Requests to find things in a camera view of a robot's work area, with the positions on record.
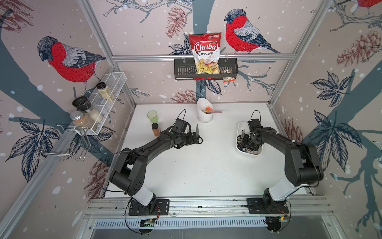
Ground small black scissors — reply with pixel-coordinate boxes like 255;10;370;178
196;124;203;144

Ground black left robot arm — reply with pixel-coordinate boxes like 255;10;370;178
109;130;203;207

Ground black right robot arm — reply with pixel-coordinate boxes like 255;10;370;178
239;127;323;211

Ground white storage box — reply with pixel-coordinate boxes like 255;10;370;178
235;121;262;157

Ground orange paprika spice jar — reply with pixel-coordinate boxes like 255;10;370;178
151;123;161;137

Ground green plastic cup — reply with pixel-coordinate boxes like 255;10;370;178
147;111;159;123

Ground orange utensil in cup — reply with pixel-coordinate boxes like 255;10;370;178
202;106;222;115

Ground white utensil holder cup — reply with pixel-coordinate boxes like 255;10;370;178
197;98;213;123

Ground small snack packet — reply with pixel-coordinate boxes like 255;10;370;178
222;67;236;84

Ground spice jar black lid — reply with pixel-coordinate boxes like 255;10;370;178
96;82;115;102

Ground red Chuba chips bag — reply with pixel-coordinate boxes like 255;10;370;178
189;33;221;74

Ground spice jar silver lid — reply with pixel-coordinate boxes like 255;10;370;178
70;111;94;129

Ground black funnel jar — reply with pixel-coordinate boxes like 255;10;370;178
72;96;103;123

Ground black handled scissors in box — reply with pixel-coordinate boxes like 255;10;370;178
236;134;254;153

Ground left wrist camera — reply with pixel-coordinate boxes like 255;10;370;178
170;118;191;134

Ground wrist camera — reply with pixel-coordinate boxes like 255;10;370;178
170;118;191;134
247;119;262;132

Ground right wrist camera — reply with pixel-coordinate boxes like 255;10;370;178
247;119;262;132

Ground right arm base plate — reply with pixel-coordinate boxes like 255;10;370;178
246;198;289;215

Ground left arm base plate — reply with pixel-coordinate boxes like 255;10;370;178
128;199;170;216

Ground black wire wall basket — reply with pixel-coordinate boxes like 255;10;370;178
174;58;238;81

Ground white wire spice shelf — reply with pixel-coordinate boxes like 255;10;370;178
61;72;127;136

